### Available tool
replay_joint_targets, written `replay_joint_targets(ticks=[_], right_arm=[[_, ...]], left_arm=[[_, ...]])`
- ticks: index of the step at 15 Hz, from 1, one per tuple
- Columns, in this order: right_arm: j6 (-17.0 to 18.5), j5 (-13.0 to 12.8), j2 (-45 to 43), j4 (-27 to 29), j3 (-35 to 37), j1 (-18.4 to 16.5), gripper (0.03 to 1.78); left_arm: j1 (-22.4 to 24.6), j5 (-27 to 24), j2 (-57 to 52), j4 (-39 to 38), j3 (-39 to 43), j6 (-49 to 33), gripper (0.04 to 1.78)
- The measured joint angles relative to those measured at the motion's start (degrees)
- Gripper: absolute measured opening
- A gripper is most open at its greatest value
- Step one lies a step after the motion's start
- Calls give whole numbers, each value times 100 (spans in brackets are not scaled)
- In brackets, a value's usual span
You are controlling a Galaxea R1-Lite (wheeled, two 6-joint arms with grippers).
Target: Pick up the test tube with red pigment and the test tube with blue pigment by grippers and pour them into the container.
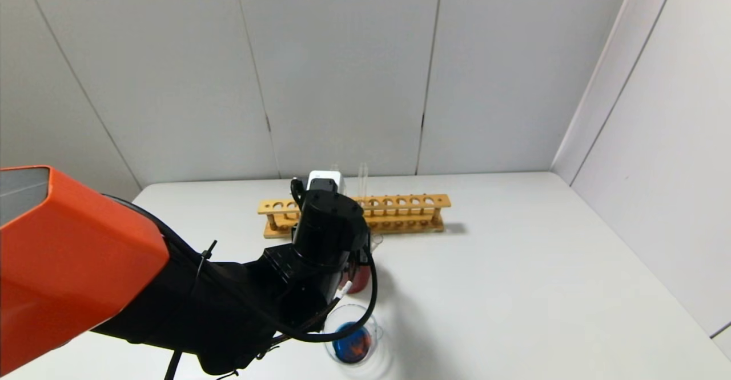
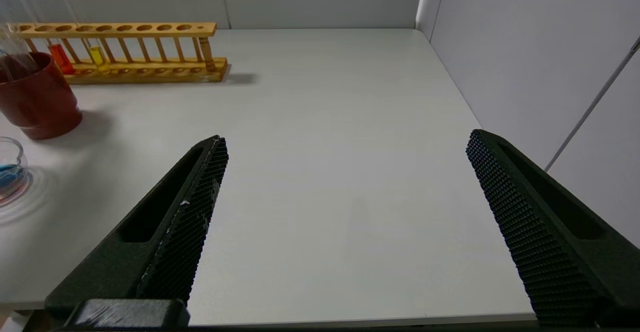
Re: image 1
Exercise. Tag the wooden test tube rack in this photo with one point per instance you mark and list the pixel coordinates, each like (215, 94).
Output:
(442, 200)

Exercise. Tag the orange and black left arm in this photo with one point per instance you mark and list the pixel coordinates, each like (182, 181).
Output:
(85, 271)

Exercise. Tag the test tube with yellow pigment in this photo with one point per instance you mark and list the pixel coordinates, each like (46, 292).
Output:
(362, 180)

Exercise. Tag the dark red plastic cup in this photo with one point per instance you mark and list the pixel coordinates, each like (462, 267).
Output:
(361, 280)

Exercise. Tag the clear glass beaker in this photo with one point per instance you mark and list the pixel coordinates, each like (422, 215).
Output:
(357, 340)

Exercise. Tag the empty glass test tube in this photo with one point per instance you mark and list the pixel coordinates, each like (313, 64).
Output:
(377, 242)

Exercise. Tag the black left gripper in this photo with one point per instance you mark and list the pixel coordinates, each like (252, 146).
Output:
(328, 226)

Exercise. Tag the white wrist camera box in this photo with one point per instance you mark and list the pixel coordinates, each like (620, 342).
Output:
(328, 180)

